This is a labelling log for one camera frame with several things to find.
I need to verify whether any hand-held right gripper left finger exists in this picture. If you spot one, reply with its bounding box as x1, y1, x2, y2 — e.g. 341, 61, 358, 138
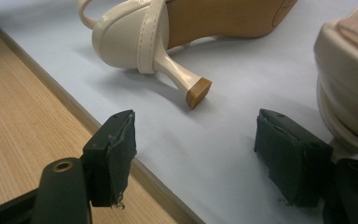
82, 108, 138, 210

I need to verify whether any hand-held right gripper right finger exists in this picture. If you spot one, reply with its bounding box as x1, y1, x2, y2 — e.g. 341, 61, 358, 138
254, 107, 336, 208

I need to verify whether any cream high-heel shoe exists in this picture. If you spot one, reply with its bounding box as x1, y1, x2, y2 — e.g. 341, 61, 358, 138
312, 1, 358, 162
76, 0, 299, 110

